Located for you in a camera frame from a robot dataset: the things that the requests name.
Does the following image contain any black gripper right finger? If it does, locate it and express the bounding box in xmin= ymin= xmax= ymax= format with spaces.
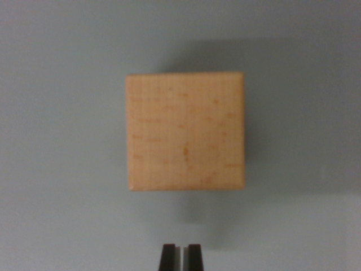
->
xmin=182 ymin=243 xmax=205 ymax=271

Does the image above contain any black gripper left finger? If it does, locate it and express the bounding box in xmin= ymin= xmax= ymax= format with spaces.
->
xmin=159 ymin=243 xmax=182 ymax=271

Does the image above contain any wooden cube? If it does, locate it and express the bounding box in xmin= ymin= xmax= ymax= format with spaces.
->
xmin=124 ymin=71 xmax=245 ymax=193

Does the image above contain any grey plastic tray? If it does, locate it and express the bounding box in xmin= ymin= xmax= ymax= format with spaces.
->
xmin=0 ymin=0 xmax=361 ymax=271

